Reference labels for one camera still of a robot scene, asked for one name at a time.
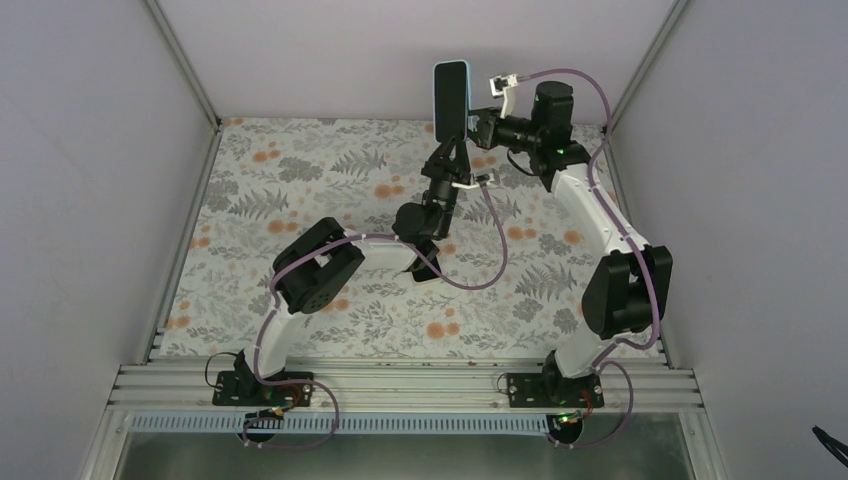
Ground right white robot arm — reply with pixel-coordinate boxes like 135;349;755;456
469;74;673;408

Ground black object at edge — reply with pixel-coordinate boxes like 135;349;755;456
811;425;848;467

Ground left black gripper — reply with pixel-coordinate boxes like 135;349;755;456
420;128;469;238

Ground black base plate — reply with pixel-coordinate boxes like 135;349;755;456
507;373;605;408
211;371;312;408

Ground phone in beige case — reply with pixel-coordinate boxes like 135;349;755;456
407;258;442;283

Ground right aluminium corner post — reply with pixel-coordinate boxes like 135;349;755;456
604;0;692;138

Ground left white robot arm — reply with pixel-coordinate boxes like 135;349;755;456
210;136;480;412

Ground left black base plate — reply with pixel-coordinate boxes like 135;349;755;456
211;371;312;408

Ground floral patterned table mat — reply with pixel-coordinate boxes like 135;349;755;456
158;117;664;360

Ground left aluminium corner post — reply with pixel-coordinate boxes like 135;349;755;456
142;0;221;130

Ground aluminium corner post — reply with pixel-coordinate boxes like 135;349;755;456
142;0;221;130
604;0;692;138

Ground aluminium mounting rail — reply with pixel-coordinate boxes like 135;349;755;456
107;329;705;413

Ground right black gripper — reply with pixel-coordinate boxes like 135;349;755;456
450;108;541;154

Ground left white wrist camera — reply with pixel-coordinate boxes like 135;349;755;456
451;172;499;190

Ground slotted grey cable duct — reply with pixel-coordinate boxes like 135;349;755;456
128;412;548;436

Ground light blue phone case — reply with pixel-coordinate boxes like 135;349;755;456
431;59;473;144

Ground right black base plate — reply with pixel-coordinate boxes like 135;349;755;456
507;373;605;408

